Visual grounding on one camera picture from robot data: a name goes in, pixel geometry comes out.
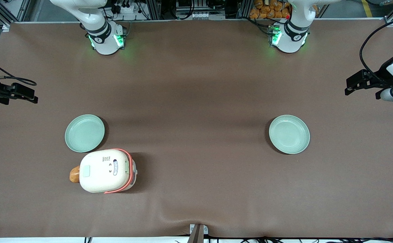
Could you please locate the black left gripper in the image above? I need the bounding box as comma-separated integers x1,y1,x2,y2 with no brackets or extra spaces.
344,62,393,96

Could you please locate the cream rice cooker orange handle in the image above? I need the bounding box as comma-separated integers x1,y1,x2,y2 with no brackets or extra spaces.
79,148,138,194

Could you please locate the pale green round plate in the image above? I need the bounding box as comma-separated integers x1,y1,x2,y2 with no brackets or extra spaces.
269,115,311,155
64,114,105,153

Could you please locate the orange-brown toy potato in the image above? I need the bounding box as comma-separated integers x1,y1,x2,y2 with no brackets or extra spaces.
69,165,81,183

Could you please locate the bag of orange buns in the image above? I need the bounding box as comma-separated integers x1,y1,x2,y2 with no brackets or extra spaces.
249,0,291,20

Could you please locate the white power strip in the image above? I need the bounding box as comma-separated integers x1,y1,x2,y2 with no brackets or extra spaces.
115,2,142,15

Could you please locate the brown table mat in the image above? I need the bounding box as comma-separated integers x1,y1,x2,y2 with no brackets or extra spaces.
0,19,393,238

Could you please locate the grey metal table clamp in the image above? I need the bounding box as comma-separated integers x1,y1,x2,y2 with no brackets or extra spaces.
188,223,209,243

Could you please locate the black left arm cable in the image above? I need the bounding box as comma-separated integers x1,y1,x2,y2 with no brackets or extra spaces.
359,17,393,85

